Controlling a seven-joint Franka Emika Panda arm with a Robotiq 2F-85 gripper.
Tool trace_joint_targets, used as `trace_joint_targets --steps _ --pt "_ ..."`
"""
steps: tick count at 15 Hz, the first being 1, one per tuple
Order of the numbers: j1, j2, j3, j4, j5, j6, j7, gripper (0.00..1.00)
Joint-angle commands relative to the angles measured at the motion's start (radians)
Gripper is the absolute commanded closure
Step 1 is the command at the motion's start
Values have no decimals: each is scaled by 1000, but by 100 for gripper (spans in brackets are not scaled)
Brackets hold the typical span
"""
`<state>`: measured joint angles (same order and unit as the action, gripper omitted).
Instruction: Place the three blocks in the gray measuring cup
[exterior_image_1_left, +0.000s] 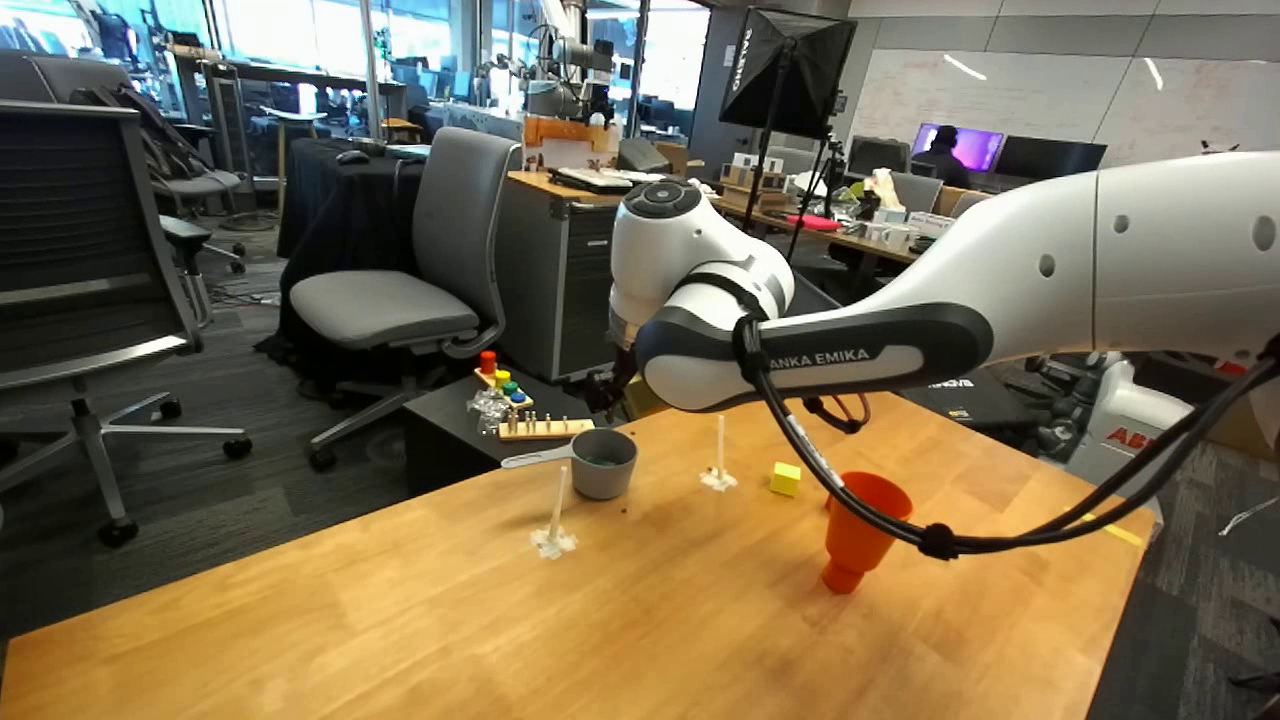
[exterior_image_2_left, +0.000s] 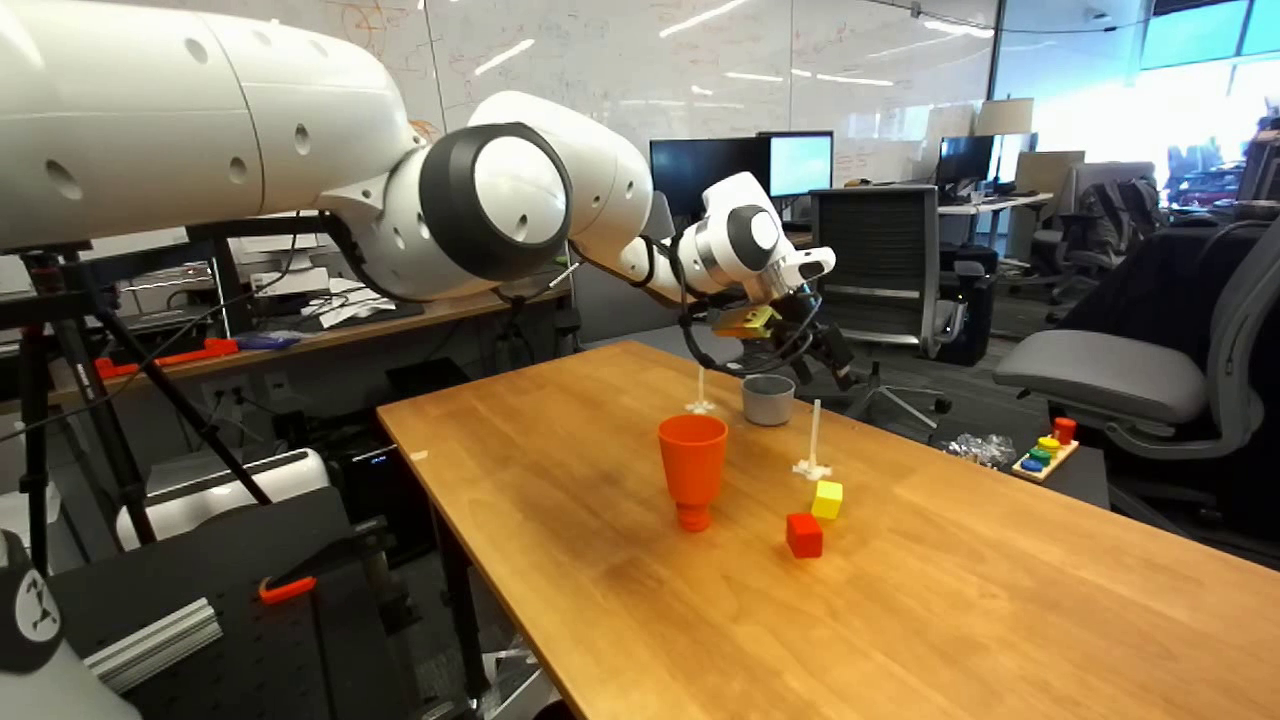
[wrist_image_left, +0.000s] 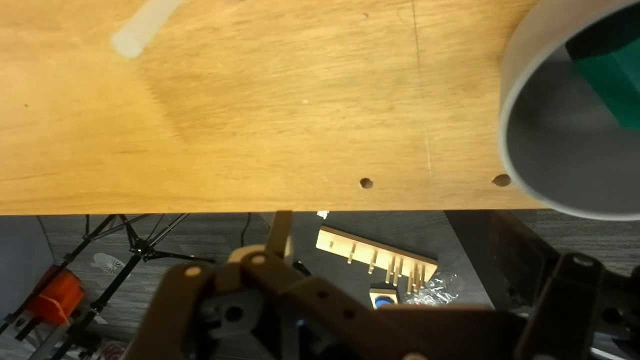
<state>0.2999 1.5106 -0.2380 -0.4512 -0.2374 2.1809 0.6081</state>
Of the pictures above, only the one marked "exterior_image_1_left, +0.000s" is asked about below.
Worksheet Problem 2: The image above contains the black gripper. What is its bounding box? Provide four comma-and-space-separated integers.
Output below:
584, 347, 649, 421

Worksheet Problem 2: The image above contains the gray measuring cup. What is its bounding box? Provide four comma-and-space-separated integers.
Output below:
496, 423, 643, 510

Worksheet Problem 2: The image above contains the white ABB robot base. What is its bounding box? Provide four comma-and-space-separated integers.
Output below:
1064, 347, 1178, 499

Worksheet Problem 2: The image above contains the orange plastic cup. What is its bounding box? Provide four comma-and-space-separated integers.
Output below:
817, 470, 920, 601

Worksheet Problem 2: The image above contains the wooden peg board toy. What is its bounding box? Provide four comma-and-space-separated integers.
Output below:
493, 413, 605, 448

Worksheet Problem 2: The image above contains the gray metal cabinet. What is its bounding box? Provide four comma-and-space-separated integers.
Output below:
493, 168, 631, 387

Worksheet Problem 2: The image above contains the colourful stacking toy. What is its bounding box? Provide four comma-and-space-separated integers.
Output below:
469, 347, 541, 418

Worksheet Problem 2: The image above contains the clear plastic bag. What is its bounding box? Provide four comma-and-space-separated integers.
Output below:
459, 387, 519, 439

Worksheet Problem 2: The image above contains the flat gray tray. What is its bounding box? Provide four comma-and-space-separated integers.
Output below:
545, 162, 649, 199

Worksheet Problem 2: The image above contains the gray office chair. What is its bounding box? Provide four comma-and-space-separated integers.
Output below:
284, 126, 529, 477

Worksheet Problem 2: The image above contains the orange box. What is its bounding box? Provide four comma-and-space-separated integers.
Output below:
515, 113, 629, 177

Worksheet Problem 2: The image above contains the cluttered wooden desk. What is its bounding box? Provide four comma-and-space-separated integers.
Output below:
704, 157, 973, 271

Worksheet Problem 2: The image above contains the black cloth covered table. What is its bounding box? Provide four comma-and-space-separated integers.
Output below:
259, 131, 431, 276

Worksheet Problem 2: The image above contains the black softbox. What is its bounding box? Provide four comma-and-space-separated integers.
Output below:
716, 7, 861, 143

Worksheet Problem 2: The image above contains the purple lit monitor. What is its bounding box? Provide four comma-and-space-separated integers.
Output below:
908, 119, 1010, 185

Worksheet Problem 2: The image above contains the dark background office chair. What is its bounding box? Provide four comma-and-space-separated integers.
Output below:
112, 77, 259, 276

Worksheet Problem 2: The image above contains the wide dark monitor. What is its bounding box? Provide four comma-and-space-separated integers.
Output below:
997, 131, 1110, 185

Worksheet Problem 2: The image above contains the black mesh office chair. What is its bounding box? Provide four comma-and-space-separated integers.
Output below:
0, 97, 255, 553

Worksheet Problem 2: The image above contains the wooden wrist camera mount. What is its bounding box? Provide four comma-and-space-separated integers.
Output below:
622, 382, 670, 423

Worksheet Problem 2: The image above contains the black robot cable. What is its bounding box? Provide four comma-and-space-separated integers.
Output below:
730, 318, 1280, 565

